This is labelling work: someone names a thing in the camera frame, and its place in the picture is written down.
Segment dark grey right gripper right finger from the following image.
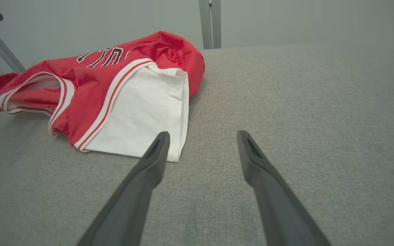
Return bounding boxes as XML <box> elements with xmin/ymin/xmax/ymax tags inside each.
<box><xmin>237</xmin><ymin>130</ymin><xmax>331</xmax><ymax>246</ymax></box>

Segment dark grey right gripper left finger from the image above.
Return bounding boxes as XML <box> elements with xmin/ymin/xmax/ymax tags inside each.
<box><xmin>77</xmin><ymin>131</ymin><xmax>170</xmax><ymax>246</ymax></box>

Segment red white basketball jersey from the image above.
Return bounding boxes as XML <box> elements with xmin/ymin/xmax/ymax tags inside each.
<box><xmin>0</xmin><ymin>31</ymin><xmax>206</xmax><ymax>163</ymax></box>

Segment grey metal double post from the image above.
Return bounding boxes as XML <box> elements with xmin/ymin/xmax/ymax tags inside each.
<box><xmin>199</xmin><ymin>0</ymin><xmax>222</xmax><ymax>50</ymax></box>

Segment grey angled metal frame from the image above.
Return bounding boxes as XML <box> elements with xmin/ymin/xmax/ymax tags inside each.
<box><xmin>0</xmin><ymin>24</ymin><xmax>26</xmax><ymax>75</ymax></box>

